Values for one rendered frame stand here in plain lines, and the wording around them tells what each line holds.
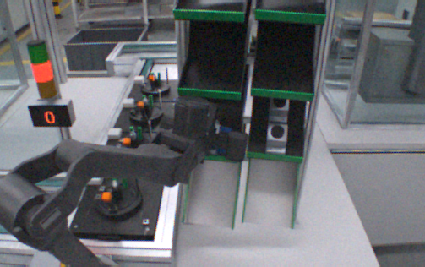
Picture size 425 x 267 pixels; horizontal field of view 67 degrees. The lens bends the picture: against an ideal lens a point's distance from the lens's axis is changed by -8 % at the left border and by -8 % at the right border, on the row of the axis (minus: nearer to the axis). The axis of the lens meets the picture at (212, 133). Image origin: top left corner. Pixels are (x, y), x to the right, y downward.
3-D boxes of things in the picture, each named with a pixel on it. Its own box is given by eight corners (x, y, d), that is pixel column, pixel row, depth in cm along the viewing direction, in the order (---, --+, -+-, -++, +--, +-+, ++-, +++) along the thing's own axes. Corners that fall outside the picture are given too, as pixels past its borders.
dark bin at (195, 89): (240, 101, 70) (240, 77, 64) (178, 95, 72) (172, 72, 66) (253, 13, 85) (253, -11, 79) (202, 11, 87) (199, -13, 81)
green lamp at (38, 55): (45, 64, 85) (40, 46, 83) (27, 65, 85) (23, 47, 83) (52, 57, 89) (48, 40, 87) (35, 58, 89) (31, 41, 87)
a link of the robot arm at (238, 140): (236, 176, 64) (242, 144, 62) (144, 153, 68) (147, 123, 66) (244, 160, 72) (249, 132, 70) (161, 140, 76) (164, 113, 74)
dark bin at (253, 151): (302, 163, 79) (307, 147, 73) (246, 157, 81) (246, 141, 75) (304, 73, 93) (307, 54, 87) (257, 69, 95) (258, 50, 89)
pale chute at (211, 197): (234, 228, 88) (233, 230, 84) (185, 221, 90) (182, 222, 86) (247, 123, 94) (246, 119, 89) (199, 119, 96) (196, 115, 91)
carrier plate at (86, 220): (155, 240, 89) (154, 235, 88) (68, 237, 90) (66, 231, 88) (165, 181, 110) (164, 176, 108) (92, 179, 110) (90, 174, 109)
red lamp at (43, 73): (49, 82, 88) (45, 65, 85) (32, 82, 88) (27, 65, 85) (56, 74, 92) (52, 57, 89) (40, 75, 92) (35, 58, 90)
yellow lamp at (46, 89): (53, 99, 91) (49, 82, 88) (36, 99, 91) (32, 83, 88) (60, 90, 95) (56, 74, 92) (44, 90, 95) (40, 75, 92)
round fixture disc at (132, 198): (138, 220, 93) (137, 215, 92) (89, 219, 93) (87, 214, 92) (146, 187, 104) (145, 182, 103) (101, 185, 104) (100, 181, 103)
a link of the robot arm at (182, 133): (172, 186, 54) (182, 114, 50) (134, 168, 58) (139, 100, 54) (209, 166, 64) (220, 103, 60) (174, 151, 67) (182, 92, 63)
